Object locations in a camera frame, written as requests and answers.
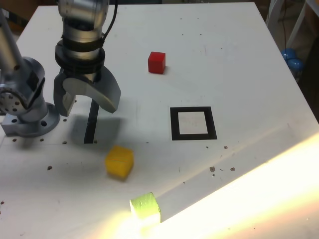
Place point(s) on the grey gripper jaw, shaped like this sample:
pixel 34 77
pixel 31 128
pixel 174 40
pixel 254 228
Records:
pixel 59 99
pixel 104 94

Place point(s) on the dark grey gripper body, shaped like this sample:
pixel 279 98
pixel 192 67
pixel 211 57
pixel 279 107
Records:
pixel 84 75

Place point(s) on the red cube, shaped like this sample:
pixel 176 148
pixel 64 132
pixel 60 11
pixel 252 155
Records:
pixel 156 63

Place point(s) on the yellow cube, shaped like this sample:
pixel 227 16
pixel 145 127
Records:
pixel 119 161

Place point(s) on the green cube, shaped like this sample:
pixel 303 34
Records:
pixel 145 205

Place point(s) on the black tape square outline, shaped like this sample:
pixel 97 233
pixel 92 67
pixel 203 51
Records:
pixel 174 124

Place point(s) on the black tape strip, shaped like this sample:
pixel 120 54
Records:
pixel 90 129

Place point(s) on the blue round object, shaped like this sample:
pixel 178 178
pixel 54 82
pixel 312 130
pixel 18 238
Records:
pixel 292 61

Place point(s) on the white metal frame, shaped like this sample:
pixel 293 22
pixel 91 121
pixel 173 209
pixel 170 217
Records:
pixel 299 22

